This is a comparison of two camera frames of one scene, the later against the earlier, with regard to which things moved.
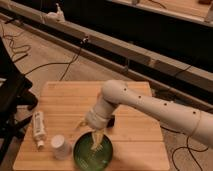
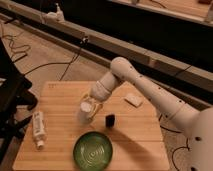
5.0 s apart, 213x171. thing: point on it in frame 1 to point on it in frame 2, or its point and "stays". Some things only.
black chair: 14,98 stays
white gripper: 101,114 to 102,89
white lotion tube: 38,130 stays
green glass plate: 89,159 stays
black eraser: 111,122 stays
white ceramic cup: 62,149 to 85,111
